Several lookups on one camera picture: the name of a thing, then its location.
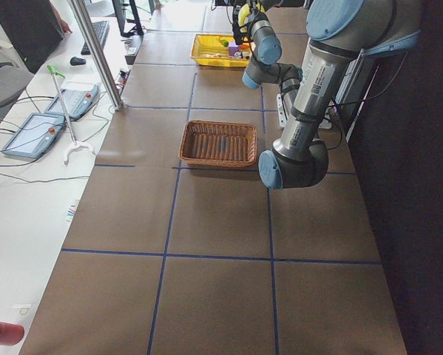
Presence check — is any toy carrot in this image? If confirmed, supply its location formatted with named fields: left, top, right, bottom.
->
left=220, top=39, right=250, bottom=50

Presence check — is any reacher grabber stick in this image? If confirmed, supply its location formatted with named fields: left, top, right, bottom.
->
left=47, top=64, right=95, bottom=165

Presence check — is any teach pendant far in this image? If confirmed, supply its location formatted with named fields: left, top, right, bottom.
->
left=61, top=82, right=100, bottom=121

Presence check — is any teach pendant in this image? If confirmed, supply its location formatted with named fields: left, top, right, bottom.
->
left=2, top=112, right=65, bottom=159
left=61, top=82, right=100, bottom=121

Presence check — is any brown wicker basket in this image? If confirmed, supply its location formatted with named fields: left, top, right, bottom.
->
left=179, top=121, right=257, bottom=168

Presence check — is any toy croissant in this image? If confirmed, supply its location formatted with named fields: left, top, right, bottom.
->
left=203, top=53, right=224, bottom=58

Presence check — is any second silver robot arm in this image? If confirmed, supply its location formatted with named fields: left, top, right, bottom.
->
left=233, top=1, right=423, bottom=189

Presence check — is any teach pendant near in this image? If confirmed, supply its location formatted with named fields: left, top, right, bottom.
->
left=2, top=112, right=65, bottom=159

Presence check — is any red cylinder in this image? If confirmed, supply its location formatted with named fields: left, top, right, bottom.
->
left=0, top=321, right=24, bottom=346

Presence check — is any purple foam block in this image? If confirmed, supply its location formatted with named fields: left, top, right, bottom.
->
left=228, top=41, right=240, bottom=57

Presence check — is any black computer mouse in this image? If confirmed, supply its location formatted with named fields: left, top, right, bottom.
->
left=70, top=56, right=87, bottom=67

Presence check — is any yellow plastic basket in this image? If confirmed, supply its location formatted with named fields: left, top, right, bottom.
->
left=191, top=34, right=255, bottom=67

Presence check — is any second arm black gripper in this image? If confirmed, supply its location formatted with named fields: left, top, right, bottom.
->
left=231, top=1, right=264, bottom=45

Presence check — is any aluminium frame post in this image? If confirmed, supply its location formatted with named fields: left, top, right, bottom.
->
left=70, top=0, right=124, bottom=111

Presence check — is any black keyboard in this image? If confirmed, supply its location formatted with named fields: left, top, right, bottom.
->
left=80, top=20, right=109, bottom=55

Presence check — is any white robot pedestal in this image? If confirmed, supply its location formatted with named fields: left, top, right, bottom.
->
left=276, top=93, right=332, bottom=129

